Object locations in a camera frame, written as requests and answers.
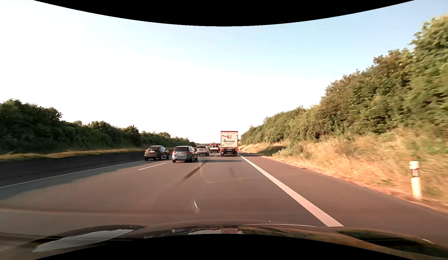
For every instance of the dry grass bank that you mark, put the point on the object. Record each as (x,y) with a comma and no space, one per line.
(372,159)

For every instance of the white box lorry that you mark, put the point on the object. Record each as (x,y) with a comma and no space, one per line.
(229,142)

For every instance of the row of green bushes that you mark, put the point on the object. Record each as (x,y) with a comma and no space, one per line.
(372,97)

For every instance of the grey concrete barrier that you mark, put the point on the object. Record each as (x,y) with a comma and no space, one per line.
(47,167)

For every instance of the car's own bonnet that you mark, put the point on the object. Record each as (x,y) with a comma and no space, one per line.
(216,240)

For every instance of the dark hatchback car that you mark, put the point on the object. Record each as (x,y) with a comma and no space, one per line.
(156,152)

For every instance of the dry grass median strip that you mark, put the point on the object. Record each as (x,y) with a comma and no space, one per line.
(47,155)

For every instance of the silver car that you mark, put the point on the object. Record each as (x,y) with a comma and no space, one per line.
(202,150)

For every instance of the row of dark trees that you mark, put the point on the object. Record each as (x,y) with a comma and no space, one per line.
(65,133)

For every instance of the white marker post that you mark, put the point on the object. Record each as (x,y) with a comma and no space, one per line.
(415,180)

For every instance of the grey asphalt road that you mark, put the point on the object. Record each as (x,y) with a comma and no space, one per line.
(224,187)

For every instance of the grey estate car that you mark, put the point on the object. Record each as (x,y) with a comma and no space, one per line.
(184,154)

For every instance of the red and white vehicle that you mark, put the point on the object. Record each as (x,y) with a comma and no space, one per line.
(214,148)

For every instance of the road markings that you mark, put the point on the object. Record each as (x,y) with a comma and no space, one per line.
(299,198)

